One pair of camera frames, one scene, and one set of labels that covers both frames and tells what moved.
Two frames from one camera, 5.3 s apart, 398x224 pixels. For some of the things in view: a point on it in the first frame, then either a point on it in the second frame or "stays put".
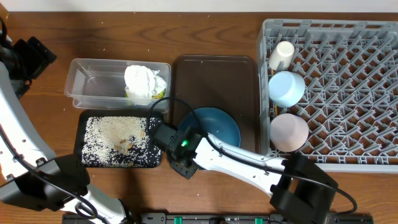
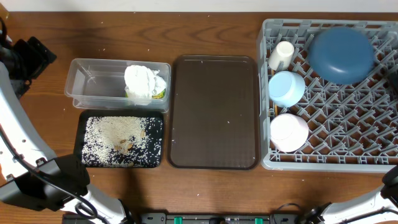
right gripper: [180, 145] -> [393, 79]
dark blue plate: [214, 122] -> [341, 56]
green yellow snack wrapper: [160, 94] stays put
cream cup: [283, 51] stays put
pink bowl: [288, 132] stays put
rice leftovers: [119, 141] stays put
